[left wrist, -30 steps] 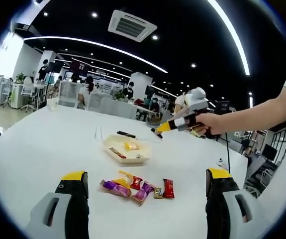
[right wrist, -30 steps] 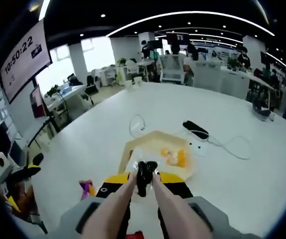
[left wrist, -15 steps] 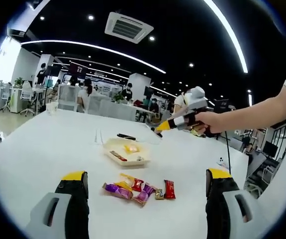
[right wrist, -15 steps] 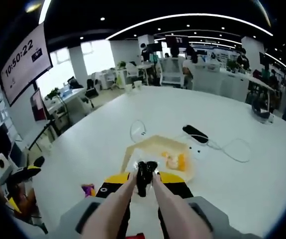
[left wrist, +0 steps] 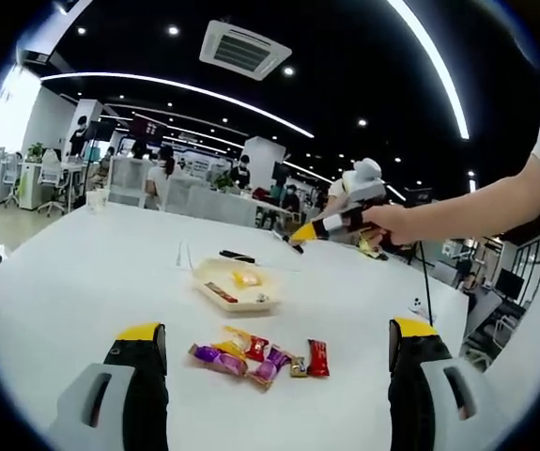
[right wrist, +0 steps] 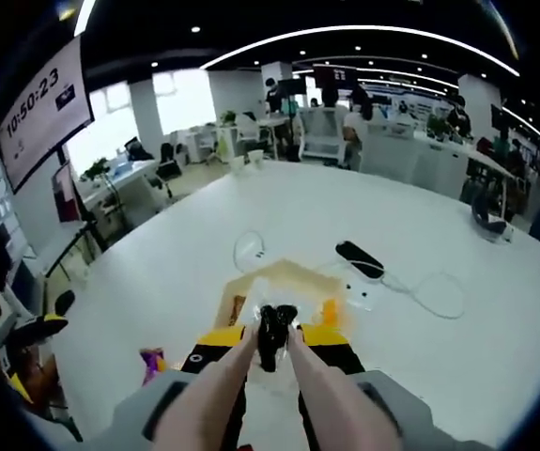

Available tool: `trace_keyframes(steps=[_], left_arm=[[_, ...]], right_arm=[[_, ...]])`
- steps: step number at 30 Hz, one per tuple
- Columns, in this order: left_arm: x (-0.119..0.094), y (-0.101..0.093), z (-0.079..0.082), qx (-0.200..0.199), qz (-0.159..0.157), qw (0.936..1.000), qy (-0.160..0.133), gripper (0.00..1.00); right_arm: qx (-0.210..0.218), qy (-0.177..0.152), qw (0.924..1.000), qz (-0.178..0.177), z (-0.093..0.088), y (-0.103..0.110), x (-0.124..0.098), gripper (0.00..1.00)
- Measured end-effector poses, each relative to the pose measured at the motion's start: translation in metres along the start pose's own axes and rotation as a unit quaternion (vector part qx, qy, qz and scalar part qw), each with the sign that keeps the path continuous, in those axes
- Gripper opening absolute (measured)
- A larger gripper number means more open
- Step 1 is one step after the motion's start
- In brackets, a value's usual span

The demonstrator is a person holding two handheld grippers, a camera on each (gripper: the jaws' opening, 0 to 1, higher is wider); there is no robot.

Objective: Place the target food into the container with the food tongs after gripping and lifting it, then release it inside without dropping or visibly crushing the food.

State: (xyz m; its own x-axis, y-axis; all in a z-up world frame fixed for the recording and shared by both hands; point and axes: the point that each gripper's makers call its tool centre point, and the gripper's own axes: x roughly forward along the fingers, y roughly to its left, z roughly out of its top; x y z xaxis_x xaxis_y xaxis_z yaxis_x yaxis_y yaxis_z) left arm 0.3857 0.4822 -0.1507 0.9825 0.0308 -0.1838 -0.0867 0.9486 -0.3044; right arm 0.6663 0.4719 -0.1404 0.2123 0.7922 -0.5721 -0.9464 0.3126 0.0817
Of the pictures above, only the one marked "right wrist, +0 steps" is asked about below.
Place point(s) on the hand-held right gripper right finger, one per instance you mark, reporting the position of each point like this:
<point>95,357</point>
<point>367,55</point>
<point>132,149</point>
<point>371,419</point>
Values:
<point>344,359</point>

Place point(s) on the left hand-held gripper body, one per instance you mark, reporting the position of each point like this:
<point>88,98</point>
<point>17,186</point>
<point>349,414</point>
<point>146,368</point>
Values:
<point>9,324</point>

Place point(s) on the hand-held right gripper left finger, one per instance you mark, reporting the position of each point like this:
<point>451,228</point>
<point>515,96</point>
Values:
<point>189,359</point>

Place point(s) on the purple food snack packet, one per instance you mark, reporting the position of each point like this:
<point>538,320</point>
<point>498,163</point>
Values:
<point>151,366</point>

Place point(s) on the dark candy food clear wrapper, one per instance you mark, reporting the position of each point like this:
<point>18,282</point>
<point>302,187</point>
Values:
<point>272,333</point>

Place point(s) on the cream hexagonal container tray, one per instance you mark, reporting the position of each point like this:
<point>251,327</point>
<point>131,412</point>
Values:
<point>297,277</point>

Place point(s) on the black oblong object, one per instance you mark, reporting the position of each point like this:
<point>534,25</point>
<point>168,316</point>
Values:
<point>64,302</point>

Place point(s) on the clear plastic sheet with dots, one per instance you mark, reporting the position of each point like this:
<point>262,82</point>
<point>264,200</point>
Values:
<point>359,303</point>

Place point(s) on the small side table on stand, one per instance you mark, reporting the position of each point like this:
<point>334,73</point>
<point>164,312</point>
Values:
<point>70,239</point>

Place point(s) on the pink-screen monitor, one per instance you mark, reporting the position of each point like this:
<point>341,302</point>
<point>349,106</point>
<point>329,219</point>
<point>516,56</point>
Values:
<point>65,192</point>

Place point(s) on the potted plant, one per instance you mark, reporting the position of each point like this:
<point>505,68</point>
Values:
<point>436,124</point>
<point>228,116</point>
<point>96,169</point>

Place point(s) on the white office desk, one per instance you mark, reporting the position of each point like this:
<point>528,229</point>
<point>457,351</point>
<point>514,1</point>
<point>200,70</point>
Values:
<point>124,178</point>

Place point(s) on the black office chair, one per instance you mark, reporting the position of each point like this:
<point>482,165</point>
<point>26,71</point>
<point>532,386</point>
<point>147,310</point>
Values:
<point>168,164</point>

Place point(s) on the white desk partition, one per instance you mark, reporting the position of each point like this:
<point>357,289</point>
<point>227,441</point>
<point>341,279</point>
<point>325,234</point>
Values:
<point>415,164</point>

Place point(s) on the large display screen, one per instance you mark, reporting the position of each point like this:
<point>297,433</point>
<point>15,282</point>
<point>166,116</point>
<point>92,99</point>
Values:
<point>44,108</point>

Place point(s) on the white mesh chair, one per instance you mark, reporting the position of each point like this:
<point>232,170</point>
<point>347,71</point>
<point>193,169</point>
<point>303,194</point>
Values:
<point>321,134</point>

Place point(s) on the dark hanging sign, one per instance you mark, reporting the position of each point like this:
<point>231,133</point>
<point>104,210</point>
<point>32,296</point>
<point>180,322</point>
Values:
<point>335,77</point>

